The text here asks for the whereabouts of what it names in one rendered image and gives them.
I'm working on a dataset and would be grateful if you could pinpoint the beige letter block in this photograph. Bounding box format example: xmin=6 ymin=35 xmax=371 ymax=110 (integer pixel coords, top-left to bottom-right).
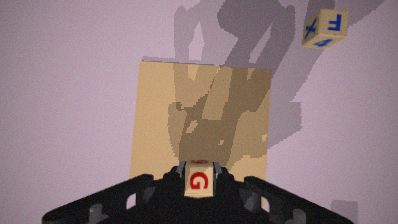
xmin=185 ymin=159 xmax=214 ymax=196
xmin=302 ymin=9 xmax=349 ymax=49

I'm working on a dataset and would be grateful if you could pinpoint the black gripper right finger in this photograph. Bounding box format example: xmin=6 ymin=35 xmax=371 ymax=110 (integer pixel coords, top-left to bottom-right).
xmin=213 ymin=162 xmax=354 ymax=224

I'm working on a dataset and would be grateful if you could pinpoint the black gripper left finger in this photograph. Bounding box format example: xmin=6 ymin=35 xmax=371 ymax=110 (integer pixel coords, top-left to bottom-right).
xmin=42 ymin=161 xmax=187 ymax=224

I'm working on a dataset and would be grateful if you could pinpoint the tan flat mat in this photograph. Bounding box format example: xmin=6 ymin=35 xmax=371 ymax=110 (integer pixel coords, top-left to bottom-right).
xmin=129 ymin=61 xmax=272 ymax=182

